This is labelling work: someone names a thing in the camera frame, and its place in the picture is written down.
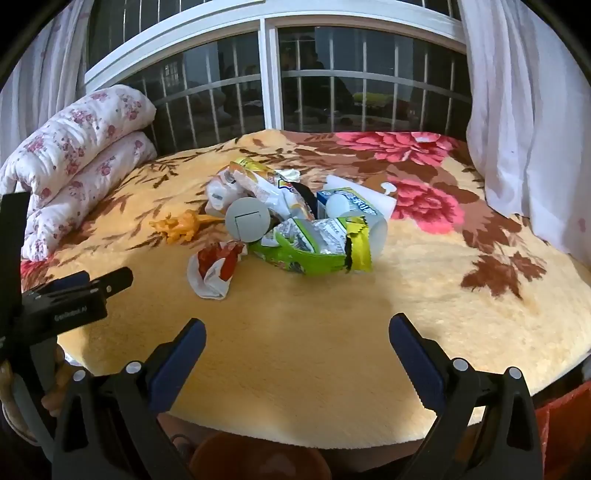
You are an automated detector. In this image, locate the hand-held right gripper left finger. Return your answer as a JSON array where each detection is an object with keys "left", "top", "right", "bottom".
[{"left": 51, "top": 318, "right": 207, "bottom": 480}]

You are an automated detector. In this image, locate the white sheer curtain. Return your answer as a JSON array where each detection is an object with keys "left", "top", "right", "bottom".
[
  {"left": 0, "top": 0, "right": 93, "bottom": 158},
  {"left": 457, "top": 0, "right": 591, "bottom": 254}
]

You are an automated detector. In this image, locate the yellow and white snack wrapper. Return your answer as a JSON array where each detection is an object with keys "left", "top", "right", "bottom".
[{"left": 231, "top": 157, "right": 315, "bottom": 220}]

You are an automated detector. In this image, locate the yellow floral plush blanket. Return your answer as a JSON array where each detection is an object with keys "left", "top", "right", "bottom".
[{"left": 18, "top": 129, "right": 591, "bottom": 446}]

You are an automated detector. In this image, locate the white pink floral folded quilt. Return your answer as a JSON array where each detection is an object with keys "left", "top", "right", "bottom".
[{"left": 0, "top": 84, "right": 158, "bottom": 261}]

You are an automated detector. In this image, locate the red and white wrapper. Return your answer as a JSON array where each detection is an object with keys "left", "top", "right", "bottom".
[{"left": 187, "top": 241, "right": 247, "bottom": 301}]

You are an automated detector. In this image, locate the red plastic bin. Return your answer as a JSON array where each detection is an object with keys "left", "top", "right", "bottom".
[{"left": 533, "top": 378, "right": 591, "bottom": 480}]

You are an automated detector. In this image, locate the black fabric pouch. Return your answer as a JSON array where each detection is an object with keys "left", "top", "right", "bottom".
[{"left": 293, "top": 182, "right": 319, "bottom": 217}]

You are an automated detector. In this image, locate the green snack bag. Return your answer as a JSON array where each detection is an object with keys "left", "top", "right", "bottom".
[{"left": 249, "top": 217, "right": 374, "bottom": 277}]

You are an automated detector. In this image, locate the white barred window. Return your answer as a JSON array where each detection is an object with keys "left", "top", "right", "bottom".
[{"left": 85, "top": 0, "right": 474, "bottom": 153}]

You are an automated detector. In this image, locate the brown round basin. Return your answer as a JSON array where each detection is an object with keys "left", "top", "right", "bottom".
[{"left": 189, "top": 431, "right": 333, "bottom": 480}]

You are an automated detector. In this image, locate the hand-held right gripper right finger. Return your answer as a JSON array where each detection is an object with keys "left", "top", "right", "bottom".
[{"left": 389, "top": 313, "right": 543, "bottom": 480}]

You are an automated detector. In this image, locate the grey round lid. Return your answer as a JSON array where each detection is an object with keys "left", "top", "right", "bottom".
[{"left": 225, "top": 196, "right": 273, "bottom": 243}]

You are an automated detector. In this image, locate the orange toy dinosaur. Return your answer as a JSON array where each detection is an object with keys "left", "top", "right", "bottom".
[{"left": 148, "top": 209, "right": 227, "bottom": 246}]

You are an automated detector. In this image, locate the person's left hand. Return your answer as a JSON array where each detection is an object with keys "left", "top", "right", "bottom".
[{"left": 41, "top": 346, "right": 70, "bottom": 418}]

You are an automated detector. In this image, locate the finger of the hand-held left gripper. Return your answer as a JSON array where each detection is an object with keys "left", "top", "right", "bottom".
[
  {"left": 23, "top": 271, "right": 92, "bottom": 296},
  {"left": 90, "top": 267, "right": 134, "bottom": 297}
]

